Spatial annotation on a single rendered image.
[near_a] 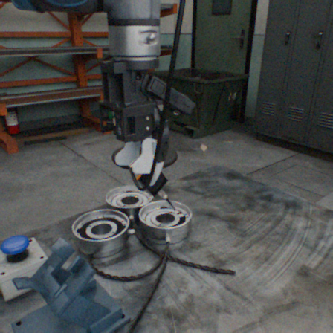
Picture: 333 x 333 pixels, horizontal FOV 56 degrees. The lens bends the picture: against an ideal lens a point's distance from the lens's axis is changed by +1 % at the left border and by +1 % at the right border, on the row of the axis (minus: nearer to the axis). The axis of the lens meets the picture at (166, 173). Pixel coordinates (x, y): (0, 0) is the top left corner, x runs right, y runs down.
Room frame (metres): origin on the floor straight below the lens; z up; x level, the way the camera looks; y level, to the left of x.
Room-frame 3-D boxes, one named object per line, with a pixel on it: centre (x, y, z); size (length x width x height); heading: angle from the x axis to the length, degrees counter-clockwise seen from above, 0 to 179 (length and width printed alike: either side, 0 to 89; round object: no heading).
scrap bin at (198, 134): (3.99, -0.37, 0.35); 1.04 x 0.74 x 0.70; 38
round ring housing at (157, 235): (0.53, 0.00, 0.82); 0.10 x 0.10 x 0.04
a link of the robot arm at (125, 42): (0.50, 0.04, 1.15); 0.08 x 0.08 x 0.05
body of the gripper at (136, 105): (0.50, 0.05, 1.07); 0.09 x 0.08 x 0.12; 131
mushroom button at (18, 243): (0.40, 0.23, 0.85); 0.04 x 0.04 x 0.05
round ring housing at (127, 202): (0.60, 0.08, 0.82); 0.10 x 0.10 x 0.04
